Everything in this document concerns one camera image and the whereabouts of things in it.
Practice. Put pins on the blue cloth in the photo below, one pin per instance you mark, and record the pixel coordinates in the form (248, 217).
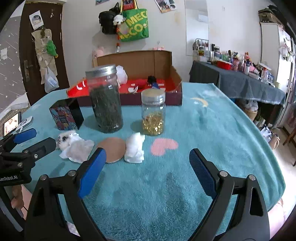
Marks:
(155, 85)

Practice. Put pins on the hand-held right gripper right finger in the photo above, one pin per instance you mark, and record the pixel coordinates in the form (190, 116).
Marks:
(202, 172)

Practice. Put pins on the grey starry wall cloth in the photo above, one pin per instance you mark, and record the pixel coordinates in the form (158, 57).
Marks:
(11, 69)

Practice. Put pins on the large glass jar dried leaves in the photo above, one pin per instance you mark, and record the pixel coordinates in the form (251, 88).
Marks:
(106, 111)

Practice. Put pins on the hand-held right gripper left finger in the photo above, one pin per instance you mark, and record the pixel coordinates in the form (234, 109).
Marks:
(92, 172)

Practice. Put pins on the green tote bag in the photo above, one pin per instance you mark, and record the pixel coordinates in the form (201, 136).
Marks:
(134, 25)

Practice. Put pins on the phone with lit screen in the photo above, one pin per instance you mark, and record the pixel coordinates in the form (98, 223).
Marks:
(11, 124)

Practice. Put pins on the dark suitcase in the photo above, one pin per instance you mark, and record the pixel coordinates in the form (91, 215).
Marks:
(268, 16)

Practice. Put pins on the white plastic object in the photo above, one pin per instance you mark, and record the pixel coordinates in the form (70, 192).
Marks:
(25, 122)

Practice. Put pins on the pink plush toy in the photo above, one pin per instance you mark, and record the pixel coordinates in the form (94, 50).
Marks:
(98, 52)

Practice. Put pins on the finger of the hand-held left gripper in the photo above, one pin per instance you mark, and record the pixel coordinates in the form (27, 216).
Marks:
(25, 135)
(45, 144)

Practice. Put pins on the large wall photo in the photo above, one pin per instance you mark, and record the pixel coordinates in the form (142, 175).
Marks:
(165, 5)

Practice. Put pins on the white crumpled cloth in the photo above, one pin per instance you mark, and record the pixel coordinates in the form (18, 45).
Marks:
(135, 148)

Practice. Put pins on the black fuzzy scrunchie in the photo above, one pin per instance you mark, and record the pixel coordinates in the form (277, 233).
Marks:
(152, 79)

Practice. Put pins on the dark printed box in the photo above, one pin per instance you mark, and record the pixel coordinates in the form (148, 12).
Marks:
(62, 118)

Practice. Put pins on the green plush toy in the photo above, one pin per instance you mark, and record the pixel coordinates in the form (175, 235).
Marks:
(51, 47)

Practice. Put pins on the dark wooden door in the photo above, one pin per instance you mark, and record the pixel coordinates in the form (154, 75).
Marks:
(62, 58)

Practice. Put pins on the row of cosmetic bottles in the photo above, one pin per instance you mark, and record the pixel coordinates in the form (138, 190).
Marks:
(235, 62)

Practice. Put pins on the paper shopping bag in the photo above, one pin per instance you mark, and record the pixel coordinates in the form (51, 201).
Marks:
(270, 139)

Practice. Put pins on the white wardrobe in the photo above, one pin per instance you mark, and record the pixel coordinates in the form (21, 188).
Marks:
(269, 46)

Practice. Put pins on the beige hanging organiser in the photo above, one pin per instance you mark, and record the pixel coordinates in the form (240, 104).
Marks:
(42, 60)

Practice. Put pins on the white paper packet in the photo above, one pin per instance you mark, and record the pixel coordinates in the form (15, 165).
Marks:
(78, 149)

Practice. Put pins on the black bag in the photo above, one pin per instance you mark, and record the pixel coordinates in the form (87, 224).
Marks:
(107, 22)

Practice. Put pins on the photo on door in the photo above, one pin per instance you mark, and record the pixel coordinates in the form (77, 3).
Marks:
(36, 19)

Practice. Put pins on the round cork coaster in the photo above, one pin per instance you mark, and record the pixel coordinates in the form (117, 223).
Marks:
(111, 148)

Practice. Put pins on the person's left hand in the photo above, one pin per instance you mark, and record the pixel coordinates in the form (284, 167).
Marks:
(18, 197)

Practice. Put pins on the table with grey cloth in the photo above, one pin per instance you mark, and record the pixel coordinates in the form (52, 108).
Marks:
(238, 85)

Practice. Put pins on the red knitted sponge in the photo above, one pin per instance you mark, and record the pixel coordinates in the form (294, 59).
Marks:
(141, 83)

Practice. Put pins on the cardboard box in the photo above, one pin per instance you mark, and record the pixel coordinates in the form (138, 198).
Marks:
(138, 62)

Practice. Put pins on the red basin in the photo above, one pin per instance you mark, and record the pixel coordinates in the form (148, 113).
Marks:
(223, 65)

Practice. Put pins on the teal fleece blanket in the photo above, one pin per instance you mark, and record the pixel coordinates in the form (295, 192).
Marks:
(161, 185)

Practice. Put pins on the small jar gold capsules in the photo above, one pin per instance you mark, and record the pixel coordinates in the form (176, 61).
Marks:
(153, 109)

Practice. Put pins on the cream crochet piece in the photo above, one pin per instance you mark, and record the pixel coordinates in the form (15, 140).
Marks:
(67, 138)

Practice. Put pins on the small wall photo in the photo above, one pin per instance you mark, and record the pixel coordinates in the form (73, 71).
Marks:
(103, 2)

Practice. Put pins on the clear plastic bag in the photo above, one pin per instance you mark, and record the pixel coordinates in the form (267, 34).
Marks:
(51, 81)

